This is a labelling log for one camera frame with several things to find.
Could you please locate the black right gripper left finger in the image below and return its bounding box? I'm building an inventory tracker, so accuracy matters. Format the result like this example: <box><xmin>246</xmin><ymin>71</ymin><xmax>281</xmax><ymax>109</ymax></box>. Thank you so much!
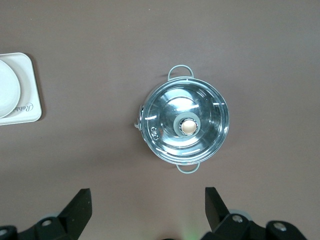
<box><xmin>0</xmin><ymin>188</ymin><xmax>93</xmax><ymax>240</ymax></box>

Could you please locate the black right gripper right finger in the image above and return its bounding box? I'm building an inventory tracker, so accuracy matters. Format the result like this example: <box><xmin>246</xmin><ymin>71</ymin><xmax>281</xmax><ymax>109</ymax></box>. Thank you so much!
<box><xmin>201</xmin><ymin>186</ymin><xmax>308</xmax><ymax>240</ymax></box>

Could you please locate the pale green electric pot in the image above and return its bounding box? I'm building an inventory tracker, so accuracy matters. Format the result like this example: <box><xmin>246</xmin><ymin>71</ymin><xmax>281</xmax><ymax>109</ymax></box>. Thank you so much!
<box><xmin>133</xmin><ymin>64</ymin><xmax>230</xmax><ymax>175</ymax></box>

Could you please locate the cream tray with rabbit print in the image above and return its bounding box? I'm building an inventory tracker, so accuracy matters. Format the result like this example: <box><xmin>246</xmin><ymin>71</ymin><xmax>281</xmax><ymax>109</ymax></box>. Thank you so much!
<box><xmin>0</xmin><ymin>52</ymin><xmax>43</xmax><ymax>126</ymax></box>

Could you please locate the brown table cover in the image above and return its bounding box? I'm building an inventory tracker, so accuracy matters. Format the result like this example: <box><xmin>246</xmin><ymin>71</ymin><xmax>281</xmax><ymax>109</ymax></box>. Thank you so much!
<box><xmin>0</xmin><ymin>0</ymin><xmax>320</xmax><ymax>240</ymax></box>

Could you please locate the round cream plate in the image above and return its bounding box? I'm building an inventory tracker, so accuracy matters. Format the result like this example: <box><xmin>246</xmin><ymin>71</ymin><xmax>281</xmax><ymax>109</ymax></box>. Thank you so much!
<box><xmin>0</xmin><ymin>59</ymin><xmax>22</xmax><ymax>119</ymax></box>

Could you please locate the glass pot lid with knob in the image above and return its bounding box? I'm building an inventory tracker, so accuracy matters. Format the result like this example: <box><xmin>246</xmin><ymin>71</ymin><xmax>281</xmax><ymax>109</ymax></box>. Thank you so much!
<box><xmin>143</xmin><ymin>79</ymin><xmax>230</xmax><ymax>166</ymax></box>

